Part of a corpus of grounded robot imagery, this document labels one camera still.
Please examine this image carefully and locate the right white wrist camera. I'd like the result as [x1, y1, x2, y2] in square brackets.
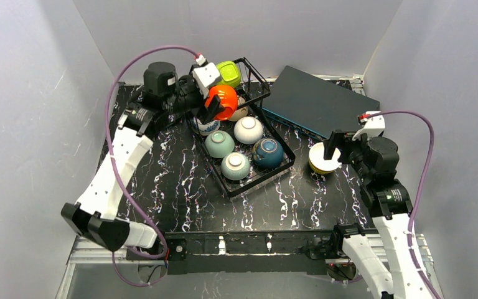
[352, 111, 386, 141]

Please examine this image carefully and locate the white ribbed ceramic bowl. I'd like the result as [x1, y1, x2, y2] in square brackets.
[233, 116, 264, 145]

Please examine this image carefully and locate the dark blue glazed bowl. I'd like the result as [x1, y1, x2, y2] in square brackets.
[252, 138, 284, 169]

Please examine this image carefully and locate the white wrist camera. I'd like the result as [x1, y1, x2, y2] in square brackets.
[191, 62, 222, 89]
[352, 111, 386, 141]

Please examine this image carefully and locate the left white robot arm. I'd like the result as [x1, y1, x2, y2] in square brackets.
[61, 62, 222, 252]

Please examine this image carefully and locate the beige ceramic bowl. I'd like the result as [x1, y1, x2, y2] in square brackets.
[228, 96, 248, 122]

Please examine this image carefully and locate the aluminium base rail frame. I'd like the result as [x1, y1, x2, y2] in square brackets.
[57, 230, 359, 298]

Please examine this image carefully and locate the orange bowl white inside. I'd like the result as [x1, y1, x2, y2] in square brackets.
[308, 142, 342, 170]

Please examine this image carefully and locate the glossy orange plastic bowl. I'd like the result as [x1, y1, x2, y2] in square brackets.
[205, 85, 238, 121]

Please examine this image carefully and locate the black wire dish rack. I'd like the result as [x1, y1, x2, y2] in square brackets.
[185, 57, 296, 197]

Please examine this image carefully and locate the pale green ceramic bowl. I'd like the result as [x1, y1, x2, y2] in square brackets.
[205, 130, 235, 158]

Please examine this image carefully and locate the green lined ceramic bowl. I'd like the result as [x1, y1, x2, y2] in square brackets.
[221, 152, 250, 181]

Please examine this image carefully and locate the grey teal network switch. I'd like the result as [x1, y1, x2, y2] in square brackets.
[262, 65, 380, 139]

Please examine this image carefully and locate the blue white patterned bowl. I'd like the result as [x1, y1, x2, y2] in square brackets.
[192, 117, 221, 136]

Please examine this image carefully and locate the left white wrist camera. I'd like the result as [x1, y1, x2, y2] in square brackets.
[191, 62, 222, 89]

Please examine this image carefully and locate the lime green square bowl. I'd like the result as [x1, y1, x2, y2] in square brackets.
[217, 60, 242, 88]

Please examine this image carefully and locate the yellow plastic bowl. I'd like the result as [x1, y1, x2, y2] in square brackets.
[309, 164, 336, 175]

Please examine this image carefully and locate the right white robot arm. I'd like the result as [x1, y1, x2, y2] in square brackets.
[323, 130, 440, 298]

